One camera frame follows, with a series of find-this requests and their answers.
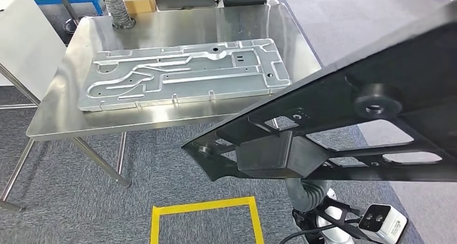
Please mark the machined aluminium fixture plate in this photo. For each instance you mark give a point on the machined aluminium fixture plate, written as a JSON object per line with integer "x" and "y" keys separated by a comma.
{"x": 214, "y": 81}

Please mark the steel side table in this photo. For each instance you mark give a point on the steel side table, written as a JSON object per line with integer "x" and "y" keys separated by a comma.
{"x": 10, "y": 206}

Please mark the black plastic plate frame part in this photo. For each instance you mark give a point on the black plastic plate frame part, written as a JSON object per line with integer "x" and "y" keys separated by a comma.
{"x": 392, "y": 67}

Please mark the brown cardboard box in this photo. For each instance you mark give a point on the brown cardboard box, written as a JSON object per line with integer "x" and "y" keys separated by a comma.
{"x": 139, "y": 1}

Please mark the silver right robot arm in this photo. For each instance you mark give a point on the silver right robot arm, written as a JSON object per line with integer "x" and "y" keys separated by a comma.
{"x": 303, "y": 196}

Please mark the steel workbench table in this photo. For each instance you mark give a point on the steel workbench table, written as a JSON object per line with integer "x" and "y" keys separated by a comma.
{"x": 178, "y": 24}

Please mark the white partition panel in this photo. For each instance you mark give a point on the white partition panel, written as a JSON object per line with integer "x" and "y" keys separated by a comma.
{"x": 25, "y": 39}

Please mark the chrome stanchion with round base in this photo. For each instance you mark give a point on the chrome stanchion with round base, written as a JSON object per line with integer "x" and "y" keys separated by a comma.
{"x": 73, "y": 26}

